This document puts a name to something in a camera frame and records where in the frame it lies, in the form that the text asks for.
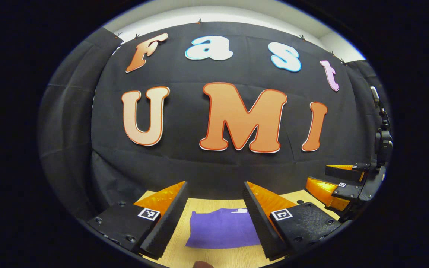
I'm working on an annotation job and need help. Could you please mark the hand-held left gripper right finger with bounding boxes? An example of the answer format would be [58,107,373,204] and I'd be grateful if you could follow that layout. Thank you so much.
[243,181,343,261]

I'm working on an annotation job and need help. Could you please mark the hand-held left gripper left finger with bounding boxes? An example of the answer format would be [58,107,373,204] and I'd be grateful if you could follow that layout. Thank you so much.
[87,181,190,261]

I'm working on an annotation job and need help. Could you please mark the purple shirt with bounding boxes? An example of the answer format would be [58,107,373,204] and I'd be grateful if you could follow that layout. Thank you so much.
[185,208,261,249]

